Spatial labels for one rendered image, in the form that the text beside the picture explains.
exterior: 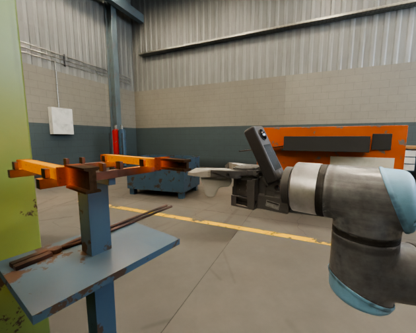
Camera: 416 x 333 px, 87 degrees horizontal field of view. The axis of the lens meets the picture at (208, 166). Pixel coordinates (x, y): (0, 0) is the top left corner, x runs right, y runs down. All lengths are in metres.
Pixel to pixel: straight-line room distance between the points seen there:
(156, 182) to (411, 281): 3.99
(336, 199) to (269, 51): 7.72
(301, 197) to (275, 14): 8.12
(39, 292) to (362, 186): 0.66
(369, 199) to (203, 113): 8.02
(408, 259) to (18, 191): 1.01
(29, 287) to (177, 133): 8.32
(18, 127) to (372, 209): 0.97
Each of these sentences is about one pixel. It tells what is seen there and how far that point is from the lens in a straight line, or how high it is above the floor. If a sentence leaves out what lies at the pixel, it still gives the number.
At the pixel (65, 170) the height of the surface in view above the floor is 1.04.
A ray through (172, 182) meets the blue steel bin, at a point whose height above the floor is 0.29.
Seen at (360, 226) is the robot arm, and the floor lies 0.97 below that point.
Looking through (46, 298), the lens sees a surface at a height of 0.77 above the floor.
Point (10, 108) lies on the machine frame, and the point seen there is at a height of 1.19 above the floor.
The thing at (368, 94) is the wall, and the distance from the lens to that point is 7.71.
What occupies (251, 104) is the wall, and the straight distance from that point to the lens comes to 7.75.
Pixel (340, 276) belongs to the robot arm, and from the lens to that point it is 0.44.
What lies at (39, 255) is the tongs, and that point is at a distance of 0.80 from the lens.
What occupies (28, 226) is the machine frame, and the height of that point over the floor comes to 0.80.
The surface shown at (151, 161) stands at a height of 1.03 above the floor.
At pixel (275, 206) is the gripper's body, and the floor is 0.97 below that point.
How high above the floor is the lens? 1.10
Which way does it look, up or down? 7 degrees down
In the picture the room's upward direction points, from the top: straight up
